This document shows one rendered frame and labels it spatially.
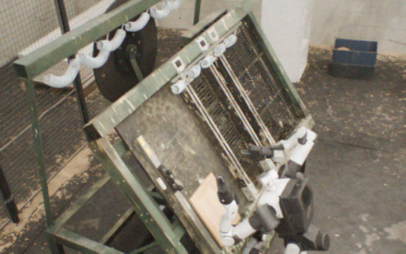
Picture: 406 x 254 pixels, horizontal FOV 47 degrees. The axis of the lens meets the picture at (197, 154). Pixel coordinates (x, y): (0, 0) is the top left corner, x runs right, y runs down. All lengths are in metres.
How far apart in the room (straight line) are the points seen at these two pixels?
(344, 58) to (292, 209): 4.50
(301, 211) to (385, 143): 3.19
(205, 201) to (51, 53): 1.34
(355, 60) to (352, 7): 1.13
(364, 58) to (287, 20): 1.26
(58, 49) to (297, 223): 1.76
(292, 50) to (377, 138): 1.77
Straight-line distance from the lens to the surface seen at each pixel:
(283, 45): 6.84
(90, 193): 3.95
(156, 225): 2.83
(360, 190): 5.18
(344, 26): 8.11
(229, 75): 3.69
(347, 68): 7.21
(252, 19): 4.30
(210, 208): 3.21
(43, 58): 2.85
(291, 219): 2.95
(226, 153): 3.37
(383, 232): 4.79
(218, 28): 3.75
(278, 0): 6.64
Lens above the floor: 3.28
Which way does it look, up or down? 36 degrees down
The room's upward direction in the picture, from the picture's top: 3 degrees counter-clockwise
